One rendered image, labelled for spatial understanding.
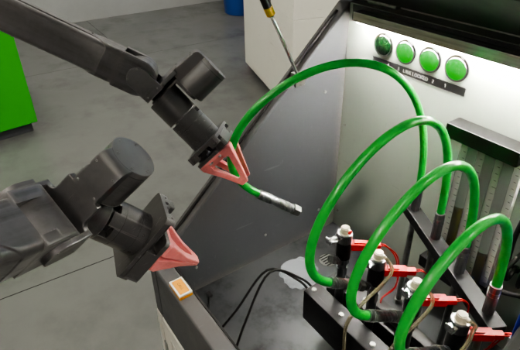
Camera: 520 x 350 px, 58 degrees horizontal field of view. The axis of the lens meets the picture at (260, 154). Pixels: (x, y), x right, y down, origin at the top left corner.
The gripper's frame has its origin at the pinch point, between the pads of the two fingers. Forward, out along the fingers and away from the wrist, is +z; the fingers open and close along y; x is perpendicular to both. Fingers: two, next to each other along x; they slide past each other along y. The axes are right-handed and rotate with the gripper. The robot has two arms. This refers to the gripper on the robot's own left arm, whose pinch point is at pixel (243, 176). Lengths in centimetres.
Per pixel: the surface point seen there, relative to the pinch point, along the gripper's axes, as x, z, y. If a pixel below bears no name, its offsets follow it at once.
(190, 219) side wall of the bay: 21.8, 2.8, 16.2
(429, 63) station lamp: -37.0, 11.2, 18.0
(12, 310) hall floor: 160, -5, 95
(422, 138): -26.9, 18.9, 9.4
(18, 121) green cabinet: 188, -95, 252
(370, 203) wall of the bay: -6.4, 34.1, 35.3
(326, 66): -23.2, -4.4, 0.4
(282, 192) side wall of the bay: 7.3, 16.3, 32.6
